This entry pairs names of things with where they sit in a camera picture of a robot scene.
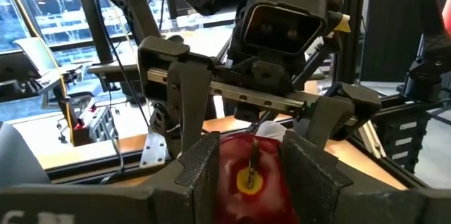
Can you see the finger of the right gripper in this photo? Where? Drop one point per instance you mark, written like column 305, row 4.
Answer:
column 327, row 118
column 190, row 104

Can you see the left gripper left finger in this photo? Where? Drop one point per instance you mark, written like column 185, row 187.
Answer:
column 204, row 174

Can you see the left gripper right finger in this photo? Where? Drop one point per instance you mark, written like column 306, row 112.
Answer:
column 310, row 181

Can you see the red apple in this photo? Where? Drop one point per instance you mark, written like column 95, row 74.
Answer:
column 253, row 196

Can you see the grey desk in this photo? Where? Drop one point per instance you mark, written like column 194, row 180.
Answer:
column 204, row 41

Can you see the black labelled equipment stack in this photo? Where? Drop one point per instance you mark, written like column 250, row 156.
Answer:
column 405, row 146

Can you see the yellow tape tag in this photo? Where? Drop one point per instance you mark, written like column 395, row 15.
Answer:
column 341, row 24

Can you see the white metal frame bracket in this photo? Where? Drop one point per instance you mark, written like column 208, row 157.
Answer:
column 153, row 150

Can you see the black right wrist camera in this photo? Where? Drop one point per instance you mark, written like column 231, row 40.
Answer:
column 285, row 16

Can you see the power strip with red switch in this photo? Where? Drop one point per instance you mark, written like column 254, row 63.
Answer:
column 95, row 125

